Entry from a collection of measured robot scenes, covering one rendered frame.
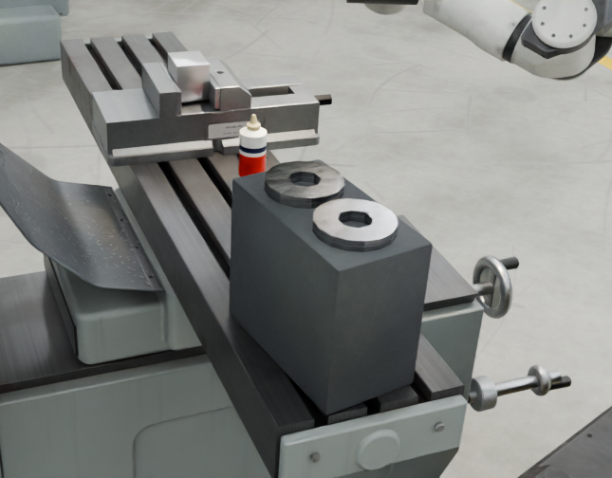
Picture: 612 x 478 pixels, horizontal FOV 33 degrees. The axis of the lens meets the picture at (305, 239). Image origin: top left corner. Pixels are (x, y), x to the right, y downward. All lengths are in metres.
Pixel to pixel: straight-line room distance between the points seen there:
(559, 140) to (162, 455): 2.70
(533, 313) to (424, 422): 1.84
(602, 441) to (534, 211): 1.92
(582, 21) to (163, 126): 0.65
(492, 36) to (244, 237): 0.43
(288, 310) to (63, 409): 0.51
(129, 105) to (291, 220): 0.61
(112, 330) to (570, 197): 2.41
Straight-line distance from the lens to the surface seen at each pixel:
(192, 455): 1.68
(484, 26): 1.38
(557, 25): 1.34
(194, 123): 1.63
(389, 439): 1.17
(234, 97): 1.63
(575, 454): 1.64
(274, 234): 1.12
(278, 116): 1.67
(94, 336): 1.49
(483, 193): 3.59
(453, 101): 4.29
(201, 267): 1.36
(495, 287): 1.93
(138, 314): 1.49
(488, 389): 1.85
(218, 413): 1.64
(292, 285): 1.11
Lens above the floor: 1.64
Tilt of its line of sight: 31 degrees down
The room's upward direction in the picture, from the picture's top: 4 degrees clockwise
